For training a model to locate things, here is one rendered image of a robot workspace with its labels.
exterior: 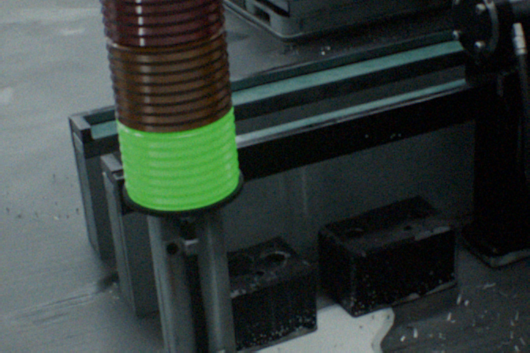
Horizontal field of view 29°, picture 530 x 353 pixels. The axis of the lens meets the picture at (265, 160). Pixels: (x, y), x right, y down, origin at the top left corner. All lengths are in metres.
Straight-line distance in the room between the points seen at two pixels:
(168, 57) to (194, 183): 0.07
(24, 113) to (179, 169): 0.78
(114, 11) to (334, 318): 0.41
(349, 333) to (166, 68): 0.38
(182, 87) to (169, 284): 0.12
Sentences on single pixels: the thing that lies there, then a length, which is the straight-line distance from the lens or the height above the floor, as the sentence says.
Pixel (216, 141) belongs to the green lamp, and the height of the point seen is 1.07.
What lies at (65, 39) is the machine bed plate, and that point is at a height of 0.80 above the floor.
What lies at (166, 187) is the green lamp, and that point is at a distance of 0.52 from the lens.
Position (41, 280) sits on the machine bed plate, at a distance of 0.94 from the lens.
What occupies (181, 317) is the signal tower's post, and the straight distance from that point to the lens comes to 0.58.
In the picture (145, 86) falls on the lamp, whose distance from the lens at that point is 0.50.
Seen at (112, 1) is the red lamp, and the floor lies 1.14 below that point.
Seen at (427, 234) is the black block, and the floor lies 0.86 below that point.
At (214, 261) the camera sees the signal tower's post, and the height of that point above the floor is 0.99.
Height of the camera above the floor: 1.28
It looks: 26 degrees down
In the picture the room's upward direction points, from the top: 4 degrees counter-clockwise
